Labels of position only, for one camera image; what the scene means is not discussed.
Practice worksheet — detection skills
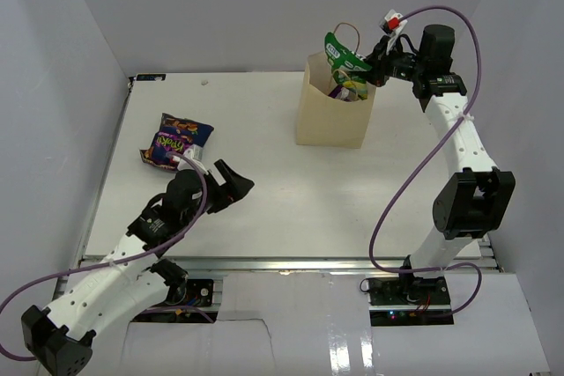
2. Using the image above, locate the green yellow Fox's candy bag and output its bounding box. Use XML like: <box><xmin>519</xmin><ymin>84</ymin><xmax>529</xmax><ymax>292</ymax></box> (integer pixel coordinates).
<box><xmin>324</xmin><ymin>32</ymin><xmax>370</xmax><ymax>102</ymax></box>

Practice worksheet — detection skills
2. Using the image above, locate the aluminium table front rail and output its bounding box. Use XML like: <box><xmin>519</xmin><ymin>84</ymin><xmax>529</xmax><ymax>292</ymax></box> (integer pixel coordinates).
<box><xmin>77</xmin><ymin>254</ymin><xmax>501</xmax><ymax>273</ymax></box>

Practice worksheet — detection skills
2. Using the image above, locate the dark blue Kroks chip bag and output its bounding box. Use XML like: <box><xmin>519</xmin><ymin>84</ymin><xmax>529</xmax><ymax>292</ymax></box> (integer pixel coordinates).
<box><xmin>139</xmin><ymin>113</ymin><xmax>214</xmax><ymax>172</ymax></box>

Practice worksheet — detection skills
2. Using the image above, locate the beige paper bag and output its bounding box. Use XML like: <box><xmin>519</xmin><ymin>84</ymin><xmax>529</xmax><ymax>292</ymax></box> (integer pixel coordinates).
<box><xmin>293</xmin><ymin>21</ymin><xmax>378</xmax><ymax>150</ymax></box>

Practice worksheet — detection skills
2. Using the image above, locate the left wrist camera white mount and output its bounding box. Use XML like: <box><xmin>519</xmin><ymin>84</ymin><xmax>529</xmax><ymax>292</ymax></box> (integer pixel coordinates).
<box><xmin>177</xmin><ymin>144</ymin><xmax>208</xmax><ymax>174</ymax></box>

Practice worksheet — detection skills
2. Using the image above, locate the purple snack pouch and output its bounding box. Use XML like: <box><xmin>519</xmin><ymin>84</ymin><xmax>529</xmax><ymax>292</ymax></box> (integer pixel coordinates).
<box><xmin>329</xmin><ymin>86</ymin><xmax>350</xmax><ymax>102</ymax></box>

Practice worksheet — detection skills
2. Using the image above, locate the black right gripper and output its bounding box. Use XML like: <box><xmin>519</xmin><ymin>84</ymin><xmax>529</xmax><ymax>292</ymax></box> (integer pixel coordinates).
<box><xmin>351</xmin><ymin>35</ymin><xmax>427</xmax><ymax>88</ymax></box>

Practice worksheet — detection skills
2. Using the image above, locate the blue label left corner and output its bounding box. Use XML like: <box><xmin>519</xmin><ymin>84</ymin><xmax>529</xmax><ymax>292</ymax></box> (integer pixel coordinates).
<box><xmin>135</xmin><ymin>73</ymin><xmax>167</xmax><ymax>82</ymax></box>

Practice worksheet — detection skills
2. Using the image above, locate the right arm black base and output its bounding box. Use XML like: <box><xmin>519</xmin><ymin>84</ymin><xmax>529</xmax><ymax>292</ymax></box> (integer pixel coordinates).
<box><xmin>359</xmin><ymin>275</ymin><xmax>454</xmax><ymax>328</ymax></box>

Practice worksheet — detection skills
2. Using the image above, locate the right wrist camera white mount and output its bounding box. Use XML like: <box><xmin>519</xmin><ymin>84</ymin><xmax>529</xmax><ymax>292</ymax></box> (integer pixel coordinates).
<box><xmin>379</xmin><ymin>9</ymin><xmax>405</xmax><ymax>54</ymax></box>

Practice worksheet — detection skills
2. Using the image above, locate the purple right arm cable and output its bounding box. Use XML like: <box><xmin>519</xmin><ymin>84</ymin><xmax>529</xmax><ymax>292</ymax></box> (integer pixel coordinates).
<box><xmin>367</xmin><ymin>5</ymin><xmax>484</xmax><ymax>316</ymax></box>

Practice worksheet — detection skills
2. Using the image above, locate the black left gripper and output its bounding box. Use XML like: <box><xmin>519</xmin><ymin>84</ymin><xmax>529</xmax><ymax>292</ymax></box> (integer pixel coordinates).
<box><xmin>183</xmin><ymin>159</ymin><xmax>254</xmax><ymax>225</ymax></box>

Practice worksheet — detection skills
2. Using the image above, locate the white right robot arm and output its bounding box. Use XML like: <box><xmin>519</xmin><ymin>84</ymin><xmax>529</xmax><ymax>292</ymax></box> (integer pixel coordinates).
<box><xmin>366</xmin><ymin>24</ymin><xmax>516</xmax><ymax>305</ymax></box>

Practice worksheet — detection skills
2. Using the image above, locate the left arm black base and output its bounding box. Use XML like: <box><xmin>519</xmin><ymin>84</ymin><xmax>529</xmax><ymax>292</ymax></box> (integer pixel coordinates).
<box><xmin>150</xmin><ymin>259</ymin><xmax>215</xmax><ymax>308</ymax></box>

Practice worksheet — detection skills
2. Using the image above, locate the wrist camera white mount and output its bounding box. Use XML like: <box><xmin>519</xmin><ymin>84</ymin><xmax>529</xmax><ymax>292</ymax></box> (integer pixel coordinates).
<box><xmin>177</xmin><ymin>144</ymin><xmax>208</xmax><ymax>174</ymax></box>
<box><xmin>379</xmin><ymin>9</ymin><xmax>405</xmax><ymax>54</ymax></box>

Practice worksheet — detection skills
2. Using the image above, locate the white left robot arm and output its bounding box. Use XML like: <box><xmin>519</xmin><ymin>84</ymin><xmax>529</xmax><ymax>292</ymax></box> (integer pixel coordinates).
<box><xmin>21</xmin><ymin>159</ymin><xmax>255</xmax><ymax>375</ymax></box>

